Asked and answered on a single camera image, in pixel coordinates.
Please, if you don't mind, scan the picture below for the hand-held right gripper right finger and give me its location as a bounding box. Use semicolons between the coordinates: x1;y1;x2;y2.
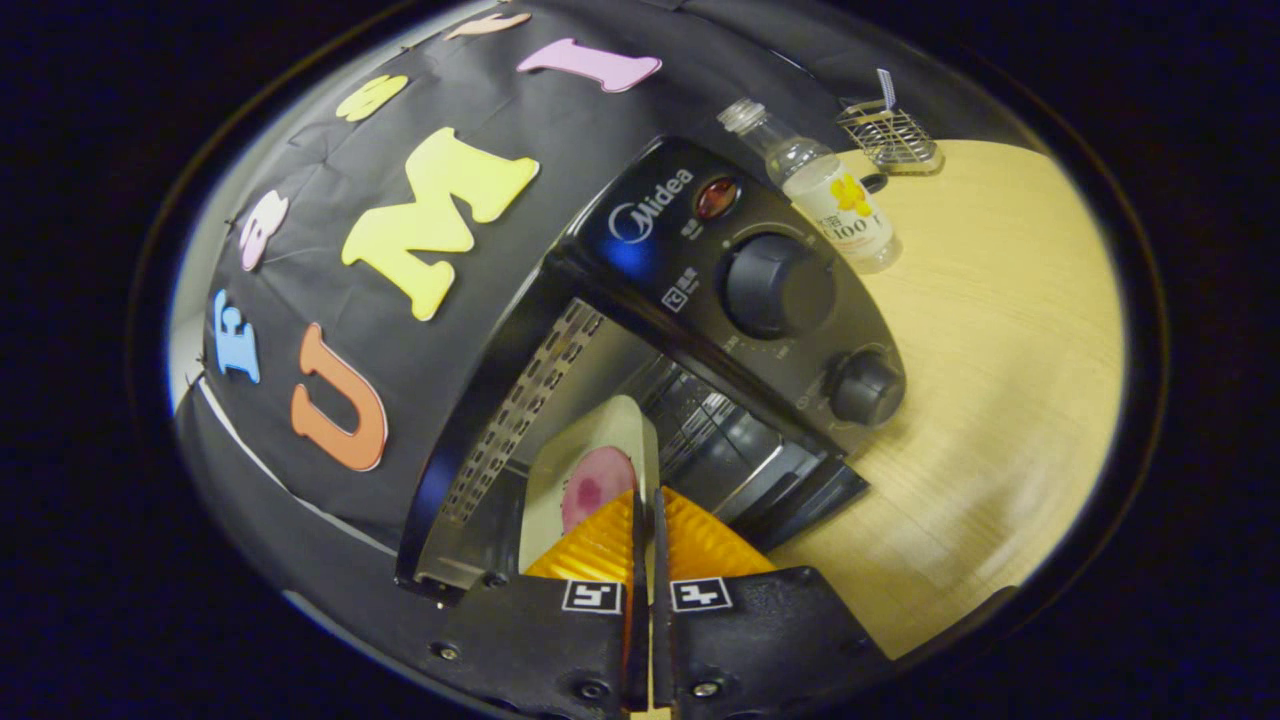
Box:
650;487;891;719

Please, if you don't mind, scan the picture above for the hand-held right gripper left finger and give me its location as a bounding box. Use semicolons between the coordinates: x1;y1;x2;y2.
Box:
430;488;642;717

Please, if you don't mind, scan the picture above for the pink round food slice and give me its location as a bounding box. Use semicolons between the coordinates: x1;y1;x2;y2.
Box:
560;446;638;534

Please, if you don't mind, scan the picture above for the cream square plate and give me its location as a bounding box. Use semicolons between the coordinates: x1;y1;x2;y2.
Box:
518;395;661;576

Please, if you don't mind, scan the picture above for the black electric oven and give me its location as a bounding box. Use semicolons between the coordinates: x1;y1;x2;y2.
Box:
395;137;908;601

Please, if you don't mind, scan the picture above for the clear drink bottle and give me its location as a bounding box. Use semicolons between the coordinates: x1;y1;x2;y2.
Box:
717;98;901;274

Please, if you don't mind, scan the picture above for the wire mesh holder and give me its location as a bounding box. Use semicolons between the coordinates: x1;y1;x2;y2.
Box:
836;98;944;176

